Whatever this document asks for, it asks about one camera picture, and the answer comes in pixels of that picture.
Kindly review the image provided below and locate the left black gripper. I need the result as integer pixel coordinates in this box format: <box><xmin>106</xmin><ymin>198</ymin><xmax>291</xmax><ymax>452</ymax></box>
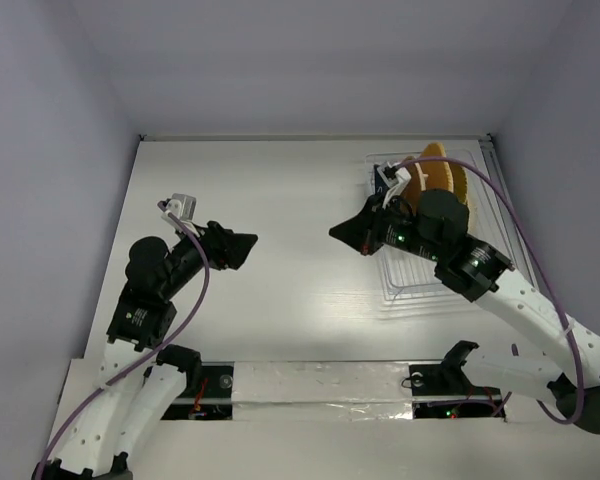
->
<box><xmin>161</xmin><ymin>218</ymin><xmax>256</xmax><ymax>297</ymax></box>

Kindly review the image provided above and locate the round woven bamboo plate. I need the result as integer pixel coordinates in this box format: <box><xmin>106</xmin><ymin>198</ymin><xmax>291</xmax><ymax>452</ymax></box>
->
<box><xmin>419</xmin><ymin>142</ymin><xmax>453</xmax><ymax>192</ymax></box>

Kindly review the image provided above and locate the blue triangular plate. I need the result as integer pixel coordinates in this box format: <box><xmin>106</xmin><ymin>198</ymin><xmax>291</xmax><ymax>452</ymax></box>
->
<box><xmin>372</xmin><ymin>163</ymin><xmax>391</xmax><ymax>195</ymax></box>

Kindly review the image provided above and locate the triangular woven bamboo plate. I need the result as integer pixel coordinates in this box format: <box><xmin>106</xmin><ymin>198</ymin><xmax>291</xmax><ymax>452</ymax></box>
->
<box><xmin>400</xmin><ymin>163</ymin><xmax>426</xmax><ymax>208</ymax></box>

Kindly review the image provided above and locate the green-rimmed round bamboo plate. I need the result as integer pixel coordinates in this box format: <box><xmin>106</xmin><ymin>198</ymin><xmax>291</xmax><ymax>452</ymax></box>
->
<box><xmin>449</xmin><ymin>163</ymin><xmax>469</xmax><ymax>206</ymax></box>

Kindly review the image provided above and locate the fish-shaped bamboo plate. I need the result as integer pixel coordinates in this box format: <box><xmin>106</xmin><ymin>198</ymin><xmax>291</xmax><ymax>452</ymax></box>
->
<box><xmin>466</xmin><ymin>197</ymin><xmax>478</xmax><ymax>235</ymax></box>

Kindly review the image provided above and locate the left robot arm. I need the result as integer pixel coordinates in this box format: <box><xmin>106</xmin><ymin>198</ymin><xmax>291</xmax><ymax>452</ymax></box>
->
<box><xmin>32</xmin><ymin>221</ymin><xmax>258</xmax><ymax>479</ymax></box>

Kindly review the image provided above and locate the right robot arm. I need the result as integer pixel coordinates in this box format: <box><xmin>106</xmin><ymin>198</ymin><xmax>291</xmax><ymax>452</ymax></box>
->
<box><xmin>329</xmin><ymin>189</ymin><xmax>600</xmax><ymax>435</ymax></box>

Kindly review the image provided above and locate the clear wire dish rack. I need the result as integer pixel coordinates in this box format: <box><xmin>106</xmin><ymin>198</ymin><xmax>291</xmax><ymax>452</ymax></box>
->
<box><xmin>365</xmin><ymin>144</ymin><xmax>537</xmax><ymax>305</ymax></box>

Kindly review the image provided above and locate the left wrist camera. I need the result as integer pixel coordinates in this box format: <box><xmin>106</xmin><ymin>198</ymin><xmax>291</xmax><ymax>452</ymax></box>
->
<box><xmin>158</xmin><ymin>193</ymin><xmax>197</xmax><ymax>224</ymax></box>

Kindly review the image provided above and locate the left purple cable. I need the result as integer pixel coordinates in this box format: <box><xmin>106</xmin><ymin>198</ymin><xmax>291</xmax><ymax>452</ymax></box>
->
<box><xmin>32</xmin><ymin>219</ymin><xmax>212</xmax><ymax>480</ymax></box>

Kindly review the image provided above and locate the purple cable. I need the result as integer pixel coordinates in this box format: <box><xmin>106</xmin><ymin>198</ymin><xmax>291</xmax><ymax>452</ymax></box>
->
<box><xmin>397</xmin><ymin>156</ymin><xmax>589</xmax><ymax>426</ymax></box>
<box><xmin>32</xmin><ymin>219</ymin><xmax>212</xmax><ymax>480</ymax></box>

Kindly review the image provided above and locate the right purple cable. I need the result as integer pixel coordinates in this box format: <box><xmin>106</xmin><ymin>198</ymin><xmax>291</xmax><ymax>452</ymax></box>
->
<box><xmin>397</xmin><ymin>156</ymin><xmax>589</xmax><ymax>426</ymax></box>

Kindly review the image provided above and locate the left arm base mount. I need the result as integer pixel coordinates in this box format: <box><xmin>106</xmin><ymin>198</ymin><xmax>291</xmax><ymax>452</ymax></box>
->
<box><xmin>162</xmin><ymin>362</ymin><xmax>234</xmax><ymax>421</ymax></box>

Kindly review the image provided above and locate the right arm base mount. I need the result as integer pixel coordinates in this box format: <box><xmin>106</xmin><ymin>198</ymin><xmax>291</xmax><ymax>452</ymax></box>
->
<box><xmin>400</xmin><ymin>364</ymin><xmax>506</xmax><ymax>420</ymax></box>

